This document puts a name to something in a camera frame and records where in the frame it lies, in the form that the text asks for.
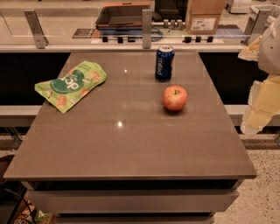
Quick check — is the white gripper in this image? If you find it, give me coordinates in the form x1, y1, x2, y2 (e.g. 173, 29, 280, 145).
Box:
238, 16, 280, 135

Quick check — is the green rice chip bag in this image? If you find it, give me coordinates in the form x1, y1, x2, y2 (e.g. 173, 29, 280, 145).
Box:
35, 60, 107, 113

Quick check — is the brown cardboard box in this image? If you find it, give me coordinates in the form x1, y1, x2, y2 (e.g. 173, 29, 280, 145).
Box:
185, 0, 225, 34

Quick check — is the red apple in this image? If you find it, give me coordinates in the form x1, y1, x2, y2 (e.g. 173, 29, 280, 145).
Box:
162, 85, 188, 111

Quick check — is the blue pepsi can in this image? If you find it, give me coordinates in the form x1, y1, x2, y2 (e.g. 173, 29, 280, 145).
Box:
155, 45, 175, 82

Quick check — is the dark open tray box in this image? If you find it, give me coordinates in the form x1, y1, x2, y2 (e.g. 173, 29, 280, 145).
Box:
95, 2, 151, 28

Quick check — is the snack box under table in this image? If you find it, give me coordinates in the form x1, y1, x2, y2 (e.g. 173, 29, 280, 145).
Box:
11, 200, 55, 224

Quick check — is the grey metal bracket right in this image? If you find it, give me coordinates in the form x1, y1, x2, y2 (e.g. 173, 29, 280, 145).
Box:
244, 8, 270, 46

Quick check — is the grey metal bracket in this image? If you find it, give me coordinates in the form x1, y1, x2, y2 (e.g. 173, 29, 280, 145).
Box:
24, 10, 48, 49
244, 8, 270, 46
142, 9, 152, 49

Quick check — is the grey metal bracket middle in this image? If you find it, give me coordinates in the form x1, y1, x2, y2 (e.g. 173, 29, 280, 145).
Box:
142, 9, 152, 49

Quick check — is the grey metal bracket left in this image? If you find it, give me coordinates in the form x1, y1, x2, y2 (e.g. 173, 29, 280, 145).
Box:
24, 10, 48, 49

